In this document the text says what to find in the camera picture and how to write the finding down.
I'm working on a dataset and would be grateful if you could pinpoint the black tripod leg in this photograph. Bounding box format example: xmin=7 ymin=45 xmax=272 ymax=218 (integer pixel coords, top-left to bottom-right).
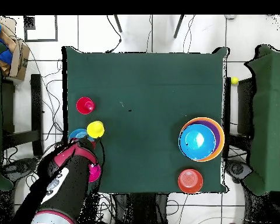
xmin=113 ymin=15 xmax=123 ymax=33
xmin=173 ymin=15 xmax=185 ymax=39

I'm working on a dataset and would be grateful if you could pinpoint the red cup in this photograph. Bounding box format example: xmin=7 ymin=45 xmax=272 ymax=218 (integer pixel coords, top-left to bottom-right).
xmin=76 ymin=96 xmax=96 ymax=116

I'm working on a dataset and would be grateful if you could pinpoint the black bench stand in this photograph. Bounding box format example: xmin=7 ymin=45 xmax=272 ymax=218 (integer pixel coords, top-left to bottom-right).
xmin=1 ymin=73 xmax=44 ymax=157

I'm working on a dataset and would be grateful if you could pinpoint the purple bowl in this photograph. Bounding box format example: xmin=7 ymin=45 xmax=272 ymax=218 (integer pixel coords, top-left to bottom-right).
xmin=194 ymin=120 xmax=222 ymax=151

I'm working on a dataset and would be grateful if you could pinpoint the black floor cable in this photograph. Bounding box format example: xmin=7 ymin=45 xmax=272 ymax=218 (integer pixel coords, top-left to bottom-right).
xmin=106 ymin=15 xmax=123 ymax=53

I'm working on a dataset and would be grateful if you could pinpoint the black square floor frame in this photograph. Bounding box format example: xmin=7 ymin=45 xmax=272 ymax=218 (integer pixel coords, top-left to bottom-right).
xmin=23 ymin=15 xmax=59 ymax=43

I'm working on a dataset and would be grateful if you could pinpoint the small orange bowl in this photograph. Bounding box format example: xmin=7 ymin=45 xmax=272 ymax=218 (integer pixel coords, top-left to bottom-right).
xmin=177 ymin=169 xmax=204 ymax=195

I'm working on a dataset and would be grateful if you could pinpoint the yellow cup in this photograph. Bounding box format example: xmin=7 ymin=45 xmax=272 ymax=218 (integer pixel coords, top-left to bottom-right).
xmin=86 ymin=120 xmax=106 ymax=139

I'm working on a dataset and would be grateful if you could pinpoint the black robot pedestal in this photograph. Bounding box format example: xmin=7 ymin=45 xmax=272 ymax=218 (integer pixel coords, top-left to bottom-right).
xmin=114 ymin=192 xmax=170 ymax=224

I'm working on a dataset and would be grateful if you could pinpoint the dark green tablecloth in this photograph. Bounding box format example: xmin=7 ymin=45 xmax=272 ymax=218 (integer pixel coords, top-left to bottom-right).
xmin=61 ymin=45 xmax=230 ymax=194

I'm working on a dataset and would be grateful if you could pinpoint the large yellow bowl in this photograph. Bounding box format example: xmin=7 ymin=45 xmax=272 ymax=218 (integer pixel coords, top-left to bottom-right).
xmin=178 ymin=117 xmax=225 ymax=162

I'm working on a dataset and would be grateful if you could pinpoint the shallow blue bowl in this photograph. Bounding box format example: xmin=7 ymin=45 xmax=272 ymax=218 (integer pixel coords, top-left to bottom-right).
xmin=68 ymin=128 xmax=96 ymax=142

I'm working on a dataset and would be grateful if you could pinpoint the cardboard box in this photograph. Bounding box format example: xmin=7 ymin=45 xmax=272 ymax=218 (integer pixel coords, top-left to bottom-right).
xmin=0 ymin=16 xmax=30 ymax=81

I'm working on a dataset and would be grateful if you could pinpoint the small pink bowl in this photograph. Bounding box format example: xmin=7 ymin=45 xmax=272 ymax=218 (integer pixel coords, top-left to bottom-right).
xmin=88 ymin=162 xmax=102 ymax=183

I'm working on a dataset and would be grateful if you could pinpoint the tangle of black cables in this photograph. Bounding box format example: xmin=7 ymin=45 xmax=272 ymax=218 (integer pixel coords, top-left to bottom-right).
xmin=1 ymin=53 xmax=115 ymax=224

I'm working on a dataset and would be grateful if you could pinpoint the deep blue bowl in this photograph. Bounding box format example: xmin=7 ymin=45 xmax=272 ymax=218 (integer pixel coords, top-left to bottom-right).
xmin=177 ymin=123 xmax=217 ymax=161

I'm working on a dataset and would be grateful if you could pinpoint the black pedestal foot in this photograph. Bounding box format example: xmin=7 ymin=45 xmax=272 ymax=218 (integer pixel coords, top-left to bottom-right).
xmin=2 ymin=157 xmax=39 ymax=180
xmin=225 ymin=158 xmax=254 ymax=184

